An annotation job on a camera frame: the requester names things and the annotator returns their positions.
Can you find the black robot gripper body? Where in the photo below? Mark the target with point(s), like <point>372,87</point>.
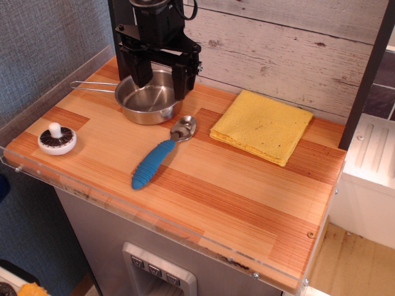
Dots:
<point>159,33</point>

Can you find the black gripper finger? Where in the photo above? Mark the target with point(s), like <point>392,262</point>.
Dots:
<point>138,66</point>
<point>183,80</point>

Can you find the yellow folded foam cloth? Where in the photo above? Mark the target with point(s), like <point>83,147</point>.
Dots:
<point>262,126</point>

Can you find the small stainless steel pot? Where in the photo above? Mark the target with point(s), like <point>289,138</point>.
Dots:
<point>152,104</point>

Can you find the white toy mushroom knob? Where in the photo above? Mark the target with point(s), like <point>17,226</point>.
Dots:
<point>57,139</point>

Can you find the grey dispenser button panel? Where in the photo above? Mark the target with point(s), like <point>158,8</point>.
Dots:
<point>150,274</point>

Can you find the white toy sink unit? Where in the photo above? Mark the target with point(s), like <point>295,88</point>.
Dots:
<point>364,200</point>

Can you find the yellow object at corner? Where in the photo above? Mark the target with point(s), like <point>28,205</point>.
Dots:
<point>32,289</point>

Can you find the blue handled metal spoon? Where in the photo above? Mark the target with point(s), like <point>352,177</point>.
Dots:
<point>183,130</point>

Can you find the dark vertical frame post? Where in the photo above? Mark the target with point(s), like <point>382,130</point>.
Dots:
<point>380,45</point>

